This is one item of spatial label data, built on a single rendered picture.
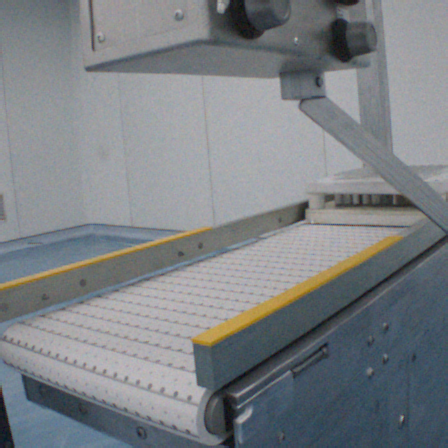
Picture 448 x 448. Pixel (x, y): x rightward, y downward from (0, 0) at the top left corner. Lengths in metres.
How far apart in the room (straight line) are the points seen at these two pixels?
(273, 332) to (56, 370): 0.19
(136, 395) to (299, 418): 0.14
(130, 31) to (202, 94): 4.59
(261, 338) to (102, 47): 0.22
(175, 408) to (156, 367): 0.04
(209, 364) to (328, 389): 0.18
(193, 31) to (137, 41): 0.04
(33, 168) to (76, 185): 0.57
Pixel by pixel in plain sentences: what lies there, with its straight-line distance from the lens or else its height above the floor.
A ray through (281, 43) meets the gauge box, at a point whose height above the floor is 1.01.
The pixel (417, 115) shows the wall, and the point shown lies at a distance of 3.82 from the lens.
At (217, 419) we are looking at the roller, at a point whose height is 0.77.
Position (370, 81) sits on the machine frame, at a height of 1.06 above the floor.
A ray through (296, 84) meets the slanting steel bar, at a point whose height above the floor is 1.00.
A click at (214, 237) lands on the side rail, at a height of 0.82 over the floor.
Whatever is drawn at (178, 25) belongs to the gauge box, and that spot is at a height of 1.02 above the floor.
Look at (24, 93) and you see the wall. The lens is 6.09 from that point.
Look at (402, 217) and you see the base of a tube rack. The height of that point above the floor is 0.81.
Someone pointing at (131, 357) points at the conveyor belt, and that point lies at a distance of 0.44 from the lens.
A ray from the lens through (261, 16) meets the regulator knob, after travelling 0.32.
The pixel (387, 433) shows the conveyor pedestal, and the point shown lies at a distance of 0.84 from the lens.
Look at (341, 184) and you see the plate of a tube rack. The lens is 0.93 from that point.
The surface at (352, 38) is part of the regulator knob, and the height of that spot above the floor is 1.02.
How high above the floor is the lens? 0.96
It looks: 9 degrees down
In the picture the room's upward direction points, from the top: 5 degrees counter-clockwise
